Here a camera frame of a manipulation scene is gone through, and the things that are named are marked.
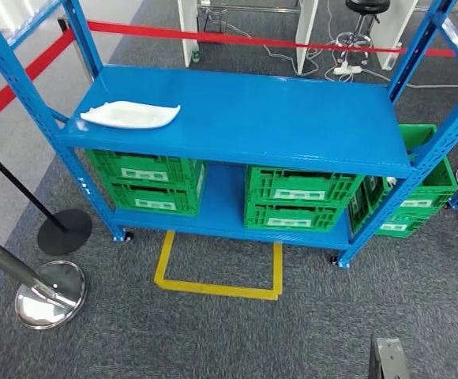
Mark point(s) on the barrier post with black head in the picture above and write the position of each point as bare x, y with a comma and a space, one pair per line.
63, 23

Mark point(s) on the white power strip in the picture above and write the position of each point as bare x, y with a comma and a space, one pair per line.
347, 68

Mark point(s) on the white desk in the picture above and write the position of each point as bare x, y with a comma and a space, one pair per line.
391, 26
306, 36

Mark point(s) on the black stanchion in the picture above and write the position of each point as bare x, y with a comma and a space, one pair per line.
65, 233

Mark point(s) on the green plastic crate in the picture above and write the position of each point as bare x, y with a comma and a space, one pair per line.
410, 222
252, 217
181, 167
261, 183
190, 201
434, 185

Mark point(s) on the white plastic car part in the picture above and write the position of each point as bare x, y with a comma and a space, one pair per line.
130, 115

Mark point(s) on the red barrier belt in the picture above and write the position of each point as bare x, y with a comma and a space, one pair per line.
213, 36
0, 102

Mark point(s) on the small green bottle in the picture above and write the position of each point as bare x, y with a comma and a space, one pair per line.
196, 56

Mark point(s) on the chrome stanchion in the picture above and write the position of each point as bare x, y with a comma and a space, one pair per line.
51, 298

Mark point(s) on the black round stool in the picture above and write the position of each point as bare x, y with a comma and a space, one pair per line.
367, 5

